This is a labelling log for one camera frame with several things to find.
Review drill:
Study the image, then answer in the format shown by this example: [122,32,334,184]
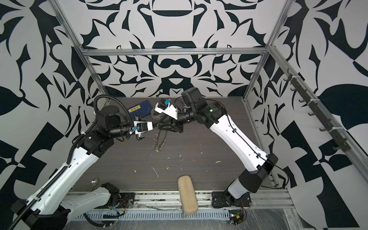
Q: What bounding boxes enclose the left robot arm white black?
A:
[9,103,156,230]

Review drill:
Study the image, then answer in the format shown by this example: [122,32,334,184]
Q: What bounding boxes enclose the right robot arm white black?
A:
[155,87,278,199]

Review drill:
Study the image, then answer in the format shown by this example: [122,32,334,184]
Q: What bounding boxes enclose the patterned tape roll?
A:
[151,109,164,120]

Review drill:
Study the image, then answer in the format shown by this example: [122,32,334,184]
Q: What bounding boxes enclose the blue booklet yellow label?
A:
[128,100,153,119]

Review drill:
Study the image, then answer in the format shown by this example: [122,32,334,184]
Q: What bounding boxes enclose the small round metal disc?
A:
[91,177,99,187]

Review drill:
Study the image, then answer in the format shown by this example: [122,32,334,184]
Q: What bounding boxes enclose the beige glasses case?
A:
[178,175,199,215]

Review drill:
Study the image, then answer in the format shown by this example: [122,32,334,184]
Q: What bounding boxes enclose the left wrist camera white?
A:
[134,121,153,135]

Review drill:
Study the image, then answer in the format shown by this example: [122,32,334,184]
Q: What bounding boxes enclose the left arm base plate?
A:
[115,192,135,209]

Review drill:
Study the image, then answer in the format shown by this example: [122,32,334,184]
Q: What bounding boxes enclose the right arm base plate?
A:
[211,191,252,209]

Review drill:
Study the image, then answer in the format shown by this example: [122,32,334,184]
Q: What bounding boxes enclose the white slotted cable duct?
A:
[66,209,231,222]

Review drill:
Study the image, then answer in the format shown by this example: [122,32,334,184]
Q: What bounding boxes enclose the small circuit board with wires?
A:
[229,209,247,225]

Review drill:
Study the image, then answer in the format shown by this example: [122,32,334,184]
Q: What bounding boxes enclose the left black corrugated cable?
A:
[7,94,135,230]

